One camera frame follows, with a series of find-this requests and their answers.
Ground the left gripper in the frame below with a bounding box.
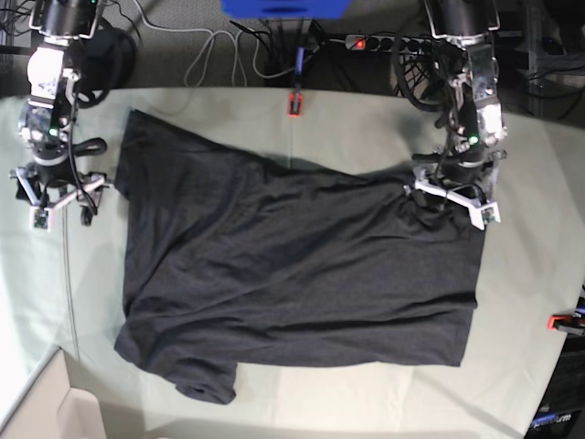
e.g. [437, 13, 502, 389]
[404, 147, 505, 213]

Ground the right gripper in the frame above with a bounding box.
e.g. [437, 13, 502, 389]
[9, 155, 111, 226]

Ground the black t-shirt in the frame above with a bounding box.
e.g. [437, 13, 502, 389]
[114, 110, 485, 404]

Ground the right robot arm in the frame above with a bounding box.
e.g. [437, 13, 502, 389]
[9, 1, 108, 230]

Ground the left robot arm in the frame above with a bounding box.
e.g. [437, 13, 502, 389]
[406, 1, 507, 229]

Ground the black round bag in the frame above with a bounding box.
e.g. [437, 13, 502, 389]
[82, 27, 138, 91]

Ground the black power strip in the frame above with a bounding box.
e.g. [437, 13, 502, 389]
[345, 34, 432, 56]

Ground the middle red black clamp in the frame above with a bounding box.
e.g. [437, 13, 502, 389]
[287, 91, 303, 117]

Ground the red black clamp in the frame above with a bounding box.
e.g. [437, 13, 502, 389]
[287, 91, 303, 117]
[548, 315, 584, 337]

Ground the right red black clamp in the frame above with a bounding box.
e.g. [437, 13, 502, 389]
[548, 315, 584, 337]

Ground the cardboard box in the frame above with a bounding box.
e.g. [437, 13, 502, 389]
[1, 348, 107, 439]

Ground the black equipment box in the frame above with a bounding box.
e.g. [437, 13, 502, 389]
[525, 336, 584, 438]

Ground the blue box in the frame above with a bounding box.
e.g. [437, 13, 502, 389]
[221, 0, 349, 19]

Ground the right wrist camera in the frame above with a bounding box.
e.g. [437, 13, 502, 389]
[29, 207, 55, 231]

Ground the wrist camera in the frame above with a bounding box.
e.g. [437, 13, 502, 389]
[29, 207, 55, 231]
[469, 202, 501, 230]

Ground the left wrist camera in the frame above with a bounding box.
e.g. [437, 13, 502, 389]
[469, 202, 501, 230]

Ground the white cable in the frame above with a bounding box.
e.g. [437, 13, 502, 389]
[132, 0, 293, 88]

